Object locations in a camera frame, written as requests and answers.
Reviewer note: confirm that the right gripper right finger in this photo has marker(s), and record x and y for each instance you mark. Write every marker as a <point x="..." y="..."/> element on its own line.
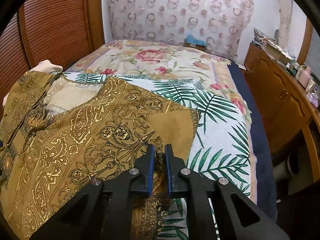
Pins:
<point x="217" y="209"/>

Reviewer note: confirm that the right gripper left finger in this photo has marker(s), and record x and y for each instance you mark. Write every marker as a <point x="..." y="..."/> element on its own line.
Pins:
<point x="102" y="209"/>

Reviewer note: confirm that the mustard gold patterned garment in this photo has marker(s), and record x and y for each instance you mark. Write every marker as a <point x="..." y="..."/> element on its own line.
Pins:
<point x="26" y="130"/>

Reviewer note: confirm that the navy blue bed sheet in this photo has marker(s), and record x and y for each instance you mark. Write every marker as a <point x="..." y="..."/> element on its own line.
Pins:
<point x="266" y="186"/>

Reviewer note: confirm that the palm leaf print towel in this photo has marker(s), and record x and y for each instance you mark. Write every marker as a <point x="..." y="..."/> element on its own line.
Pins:
<point x="215" y="134"/>

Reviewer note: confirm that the wooden sideboard cabinet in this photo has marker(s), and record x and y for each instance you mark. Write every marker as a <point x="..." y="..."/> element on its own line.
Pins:
<point x="283" y="105"/>

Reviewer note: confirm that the purple plastic bag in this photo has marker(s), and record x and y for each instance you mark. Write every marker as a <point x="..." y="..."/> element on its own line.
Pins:
<point x="313" y="99"/>

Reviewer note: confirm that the floral bed blanket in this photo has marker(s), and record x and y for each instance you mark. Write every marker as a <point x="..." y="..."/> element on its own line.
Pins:
<point x="164" y="62"/>

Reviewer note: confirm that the pink thermos jug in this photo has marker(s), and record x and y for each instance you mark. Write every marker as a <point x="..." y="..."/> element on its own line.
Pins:
<point x="305" y="76"/>

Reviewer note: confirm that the cardboard box on sideboard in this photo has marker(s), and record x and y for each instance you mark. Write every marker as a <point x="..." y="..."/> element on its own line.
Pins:
<point x="275" y="52"/>

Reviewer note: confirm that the cardboard box with blue cloth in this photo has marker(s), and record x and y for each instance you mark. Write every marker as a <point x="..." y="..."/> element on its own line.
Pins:
<point x="192" y="42"/>

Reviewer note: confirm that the brown louvered wardrobe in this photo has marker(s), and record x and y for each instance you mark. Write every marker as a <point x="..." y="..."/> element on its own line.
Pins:
<point x="62" y="31"/>

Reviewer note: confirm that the circle patterned curtain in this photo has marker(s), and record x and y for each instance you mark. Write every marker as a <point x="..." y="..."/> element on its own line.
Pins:
<point x="218" y="23"/>

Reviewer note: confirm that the tied beige curtain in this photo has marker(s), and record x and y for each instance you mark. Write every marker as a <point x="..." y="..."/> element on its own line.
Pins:
<point x="285" y="11"/>

